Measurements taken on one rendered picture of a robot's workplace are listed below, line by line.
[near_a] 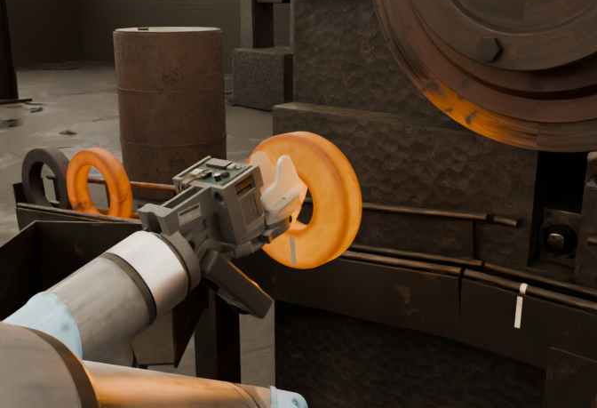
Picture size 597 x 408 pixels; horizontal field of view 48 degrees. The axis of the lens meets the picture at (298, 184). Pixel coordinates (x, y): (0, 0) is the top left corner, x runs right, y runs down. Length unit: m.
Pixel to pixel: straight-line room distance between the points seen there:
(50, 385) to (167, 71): 3.24
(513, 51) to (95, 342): 0.47
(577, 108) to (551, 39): 0.10
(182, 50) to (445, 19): 2.81
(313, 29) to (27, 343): 0.91
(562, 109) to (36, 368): 0.61
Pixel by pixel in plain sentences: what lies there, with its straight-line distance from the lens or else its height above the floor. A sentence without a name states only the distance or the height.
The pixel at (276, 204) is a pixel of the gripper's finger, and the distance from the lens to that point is 0.70.
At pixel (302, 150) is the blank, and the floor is 0.89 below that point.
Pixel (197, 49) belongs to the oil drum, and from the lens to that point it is 3.51.
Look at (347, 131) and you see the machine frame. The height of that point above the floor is 0.85.
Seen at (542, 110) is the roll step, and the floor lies 0.93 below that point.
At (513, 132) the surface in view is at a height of 0.90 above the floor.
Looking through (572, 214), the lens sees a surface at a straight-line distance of 0.94.
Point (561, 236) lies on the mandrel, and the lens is 0.93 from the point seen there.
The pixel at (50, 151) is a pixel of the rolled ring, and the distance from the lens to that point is 1.55.
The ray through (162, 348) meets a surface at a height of 0.61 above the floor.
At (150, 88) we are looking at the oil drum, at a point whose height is 0.60.
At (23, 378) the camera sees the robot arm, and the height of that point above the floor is 0.92.
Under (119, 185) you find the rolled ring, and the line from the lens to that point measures 1.37.
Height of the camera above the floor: 1.05
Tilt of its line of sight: 16 degrees down
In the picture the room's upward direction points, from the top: straight up
